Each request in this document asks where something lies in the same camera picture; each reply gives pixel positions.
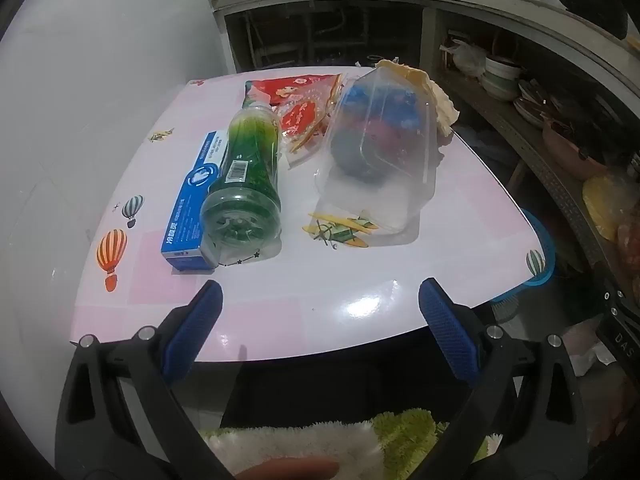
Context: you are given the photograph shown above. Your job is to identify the green white fluffy garment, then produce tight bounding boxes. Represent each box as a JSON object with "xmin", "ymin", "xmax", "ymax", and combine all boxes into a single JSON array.
[{"xmin": 200, "ymin": 407, "xmax": 503, "ymax": 480}]

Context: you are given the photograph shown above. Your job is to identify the green plastic bottle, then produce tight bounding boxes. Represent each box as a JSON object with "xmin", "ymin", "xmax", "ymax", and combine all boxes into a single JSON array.
[{"xmin": 200, "ymin": 101, "xmax": 283, "ymax": 267}]

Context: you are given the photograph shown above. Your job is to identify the clear plastic container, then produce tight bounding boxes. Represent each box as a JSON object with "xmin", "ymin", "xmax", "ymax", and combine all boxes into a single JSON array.
[{"xmin": 312, "ymin": 67, "xmax": 446, "ymax": 241}]

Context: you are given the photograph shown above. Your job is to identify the stack of white bowls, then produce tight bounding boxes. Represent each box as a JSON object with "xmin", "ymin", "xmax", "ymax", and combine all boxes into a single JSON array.
[{"xmin": 481, "ymin": 55, "xmax": 523, "ymax": 102}]

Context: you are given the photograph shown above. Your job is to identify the yellow bag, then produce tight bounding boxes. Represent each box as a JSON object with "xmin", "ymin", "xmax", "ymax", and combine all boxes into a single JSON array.
[{"xmin": 582, "ymin": 172, "xmax": 627, "ymax": 242}]

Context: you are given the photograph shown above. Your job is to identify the stack of plates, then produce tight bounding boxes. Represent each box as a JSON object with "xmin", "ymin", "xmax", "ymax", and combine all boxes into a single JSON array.
[{"xmin": 514, "ymin": 80, "xmax": 557, "ymax": 128}]

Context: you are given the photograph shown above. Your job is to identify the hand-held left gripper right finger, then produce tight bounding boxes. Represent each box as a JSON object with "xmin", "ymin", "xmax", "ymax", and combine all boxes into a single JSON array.
[{"xmin": 418, "ymin": 276, "xmax": 588, "ymax": 480}]

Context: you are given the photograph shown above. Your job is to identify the blue toothpaste box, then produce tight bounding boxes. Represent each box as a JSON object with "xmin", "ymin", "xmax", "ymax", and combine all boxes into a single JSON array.
[{"xmin": 160, "ymin": 131, "xmax": 232, "ymax": 273}]

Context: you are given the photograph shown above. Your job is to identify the person's left hand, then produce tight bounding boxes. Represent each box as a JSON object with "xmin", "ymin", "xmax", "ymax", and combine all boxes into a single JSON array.
[{"xmin": 235, "ymin": 457, "xmax": 341, "ymax": 480}]

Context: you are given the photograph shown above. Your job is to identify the brown clay pot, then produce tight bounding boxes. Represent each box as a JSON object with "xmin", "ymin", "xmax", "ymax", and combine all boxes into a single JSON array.
[{"xmin": 542, "ymin": 117, "xmax": 608, "ymax": 181}]

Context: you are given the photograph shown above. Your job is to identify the red snack bag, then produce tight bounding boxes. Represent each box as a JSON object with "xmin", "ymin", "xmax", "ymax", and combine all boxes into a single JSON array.
[{"xmin": 243, "ymin": 74, "xmax": 346, "ymax": 163}]

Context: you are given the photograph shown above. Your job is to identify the blue plastic basket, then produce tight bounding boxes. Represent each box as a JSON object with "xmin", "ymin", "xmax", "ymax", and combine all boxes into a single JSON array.
[{"xmin": 492, "ymin": 207, "xmax": 558, "ymax": 321}]

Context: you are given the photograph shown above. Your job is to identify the pink white plastic bag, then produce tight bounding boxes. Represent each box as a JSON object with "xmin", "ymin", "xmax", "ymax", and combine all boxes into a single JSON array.
[{"xmin": 569, "ymin": 324, "xmax": 617, "ymax": 377}]

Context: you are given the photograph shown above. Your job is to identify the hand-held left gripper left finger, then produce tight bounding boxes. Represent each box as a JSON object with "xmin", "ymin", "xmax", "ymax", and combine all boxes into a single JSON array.
[{"xmin": 54, "ymin": 279, "xmax": 236, "ymax": 480}]

